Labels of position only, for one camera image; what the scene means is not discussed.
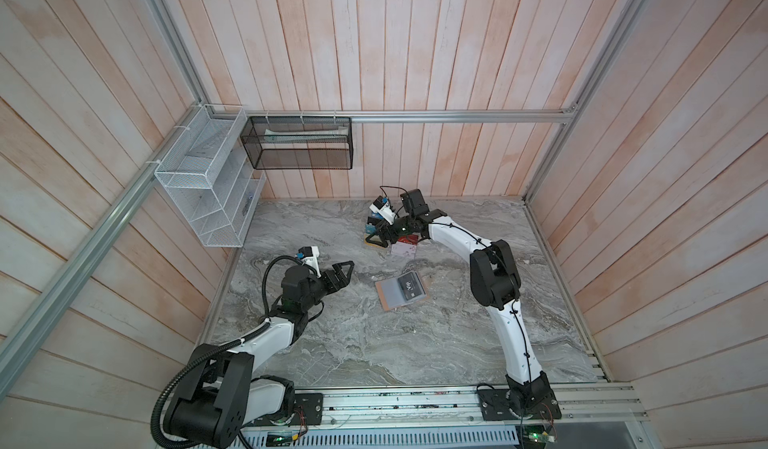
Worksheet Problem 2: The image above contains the black corrugated cable hose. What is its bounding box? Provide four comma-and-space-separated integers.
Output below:
149, 319, 274, 449

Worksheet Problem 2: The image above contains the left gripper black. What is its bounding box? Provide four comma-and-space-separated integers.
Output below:
300, 261, 354, 311

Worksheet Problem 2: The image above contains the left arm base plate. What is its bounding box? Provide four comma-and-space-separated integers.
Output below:
243, 392, 324, 429

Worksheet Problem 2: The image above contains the black mesh basket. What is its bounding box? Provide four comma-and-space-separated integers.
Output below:
240, 115, 354, 170

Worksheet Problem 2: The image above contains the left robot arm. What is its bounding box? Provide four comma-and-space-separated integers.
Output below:
150, 248, 355, 448

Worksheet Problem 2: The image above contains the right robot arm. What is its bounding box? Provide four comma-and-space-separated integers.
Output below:
366, 189, 554, 418

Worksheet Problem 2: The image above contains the white pink card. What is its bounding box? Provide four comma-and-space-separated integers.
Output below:
390, 242, 417, 259

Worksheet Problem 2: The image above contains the red card on stand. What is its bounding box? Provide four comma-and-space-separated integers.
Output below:
397, 234, 420, 246

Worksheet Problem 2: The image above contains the horizontal aluminium wall rail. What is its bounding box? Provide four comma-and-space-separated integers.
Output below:
212, 105, 576, 124

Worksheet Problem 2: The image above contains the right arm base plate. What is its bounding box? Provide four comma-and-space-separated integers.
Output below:
476, 385, 562, 421

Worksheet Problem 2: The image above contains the left aluminium wall rail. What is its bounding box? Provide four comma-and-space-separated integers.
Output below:
1, 102, 202, 398

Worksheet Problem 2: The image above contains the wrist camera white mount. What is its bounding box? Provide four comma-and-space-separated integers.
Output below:
297, 246, 320, 276
369, 196, 397, 225

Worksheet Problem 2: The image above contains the dark card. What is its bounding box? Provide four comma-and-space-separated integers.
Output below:
397, 271, 426, 303

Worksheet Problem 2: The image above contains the aluminium front rail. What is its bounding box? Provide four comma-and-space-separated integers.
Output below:
149, 382, 652, 435

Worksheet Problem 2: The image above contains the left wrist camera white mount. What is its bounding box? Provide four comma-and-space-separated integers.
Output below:
297, 246, 320, 276

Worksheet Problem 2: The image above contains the white wire mesh shelf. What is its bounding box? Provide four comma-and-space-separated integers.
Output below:
155, 104, 266, 248

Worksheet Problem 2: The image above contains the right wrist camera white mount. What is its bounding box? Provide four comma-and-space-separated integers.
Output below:
369, 196, 397, 225

